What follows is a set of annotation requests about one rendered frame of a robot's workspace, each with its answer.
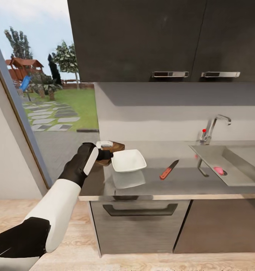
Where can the cutting board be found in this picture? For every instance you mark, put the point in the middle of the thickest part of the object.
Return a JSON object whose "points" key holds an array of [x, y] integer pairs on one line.
{"points": [[116, 147]]}

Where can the vidalia onion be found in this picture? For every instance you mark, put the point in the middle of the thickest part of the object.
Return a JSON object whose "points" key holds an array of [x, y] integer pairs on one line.
{"points": [[219, 170]]}

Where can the bowl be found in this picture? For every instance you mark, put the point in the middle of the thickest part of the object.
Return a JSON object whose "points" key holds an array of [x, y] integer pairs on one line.
{"points": [[128, 161]]}

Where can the dishwasher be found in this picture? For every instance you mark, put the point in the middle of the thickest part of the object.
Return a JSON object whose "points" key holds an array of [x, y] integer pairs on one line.
{"points": [[138, 226]]}

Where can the fixed window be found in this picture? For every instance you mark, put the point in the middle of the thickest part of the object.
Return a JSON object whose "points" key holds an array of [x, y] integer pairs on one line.
{"points": [[38, 71]]}

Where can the parer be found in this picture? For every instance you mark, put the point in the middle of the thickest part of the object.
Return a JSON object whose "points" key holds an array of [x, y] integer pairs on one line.
{"points": [[168, 170]]}

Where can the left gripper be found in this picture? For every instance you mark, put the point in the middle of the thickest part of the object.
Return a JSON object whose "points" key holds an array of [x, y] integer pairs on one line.
{"points": [[105, 155]]}

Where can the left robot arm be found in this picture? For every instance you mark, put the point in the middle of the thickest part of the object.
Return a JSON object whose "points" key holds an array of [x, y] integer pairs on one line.
{"points": [[44, 228]]}

